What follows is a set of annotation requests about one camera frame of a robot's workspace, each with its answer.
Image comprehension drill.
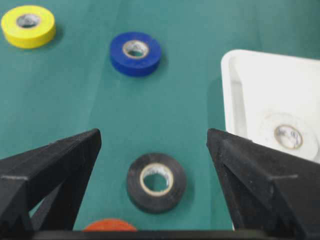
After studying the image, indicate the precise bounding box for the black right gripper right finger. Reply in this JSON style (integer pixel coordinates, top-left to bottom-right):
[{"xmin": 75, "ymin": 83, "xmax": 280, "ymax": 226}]
[{"xmin": 206, "ymin": 128, "xmax": 320, "ymax": 235}]

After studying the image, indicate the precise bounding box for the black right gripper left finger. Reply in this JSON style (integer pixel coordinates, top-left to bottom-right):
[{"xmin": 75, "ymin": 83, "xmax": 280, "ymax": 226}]
[{"xmin": 0, "ymin": 128, "xmax": 102, "ymax": 233}]

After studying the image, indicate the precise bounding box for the white tape roll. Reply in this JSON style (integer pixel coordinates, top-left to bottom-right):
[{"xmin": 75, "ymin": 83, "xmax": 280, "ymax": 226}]
[{"xmin": 255, "ymin": 113, "xmax": 320, "ymax": 162}]

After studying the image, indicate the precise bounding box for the orange tape roll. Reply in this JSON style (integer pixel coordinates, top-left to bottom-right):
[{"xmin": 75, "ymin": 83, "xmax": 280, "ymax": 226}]
[{"xmin": 83, "ymin": 218, "xmax": 137, "ymax": 232}]

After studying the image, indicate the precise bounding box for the white plastic case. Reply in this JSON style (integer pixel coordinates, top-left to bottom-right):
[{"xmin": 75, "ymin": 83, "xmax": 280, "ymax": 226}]
[{"xmin": 221, "ymin": 50, "xmax": 320, "ymax": 144}]

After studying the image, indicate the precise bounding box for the black tape roll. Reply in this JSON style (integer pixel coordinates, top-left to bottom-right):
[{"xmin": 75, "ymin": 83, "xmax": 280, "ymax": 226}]
[{"xmin": 126, "ymin": 152, "xmax": 187, "ymax": 214}]

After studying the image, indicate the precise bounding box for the blue tape roll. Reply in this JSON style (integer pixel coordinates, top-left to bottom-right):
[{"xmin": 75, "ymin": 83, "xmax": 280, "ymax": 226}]
[{"xmin": 109, "ymin": 32, "xmax": 162, "ymax": 77}]

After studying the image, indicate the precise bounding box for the yellow tape roll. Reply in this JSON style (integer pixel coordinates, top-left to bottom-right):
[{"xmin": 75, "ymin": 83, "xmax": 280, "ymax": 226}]
[{"xmin": 0, "ymin": 5, "xmax": 56, "ymax": 49}]

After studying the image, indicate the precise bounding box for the green table cloth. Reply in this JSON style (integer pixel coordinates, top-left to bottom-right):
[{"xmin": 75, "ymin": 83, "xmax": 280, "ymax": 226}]
[{"xmin": 0, "ymin": 0, "xmax": 320, "ymax": 230}]

